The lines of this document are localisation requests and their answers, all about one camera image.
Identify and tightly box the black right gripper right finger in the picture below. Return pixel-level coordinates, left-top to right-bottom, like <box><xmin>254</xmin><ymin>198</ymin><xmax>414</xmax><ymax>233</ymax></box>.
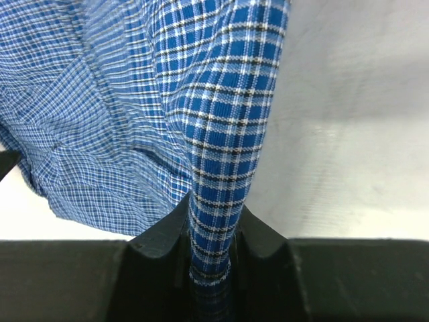
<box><xmin>235</xmin><ymin>209</ymin><xmax>428</xmax><ymax>321</ymax></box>

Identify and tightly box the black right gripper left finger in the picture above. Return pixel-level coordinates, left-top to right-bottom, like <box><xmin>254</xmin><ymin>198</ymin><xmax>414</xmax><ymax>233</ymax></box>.
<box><xmin>1</xmin><ymin>199</ymin><xmax>189</xmax><ymax>321</ymax></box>

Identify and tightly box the blue checked long sleeve shirt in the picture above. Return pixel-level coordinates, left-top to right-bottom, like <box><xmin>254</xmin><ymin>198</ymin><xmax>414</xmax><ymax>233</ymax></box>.
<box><xmin>1</xmin><ymin>1</ymin><xmax>290</xmax><ymax>321</ymax></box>

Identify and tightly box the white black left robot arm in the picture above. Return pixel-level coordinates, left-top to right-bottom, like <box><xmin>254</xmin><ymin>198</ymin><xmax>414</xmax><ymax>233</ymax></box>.
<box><xmin>0</xmin><ymin>150</ymin><xmax>21</xmax><ymax>180</ymax></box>

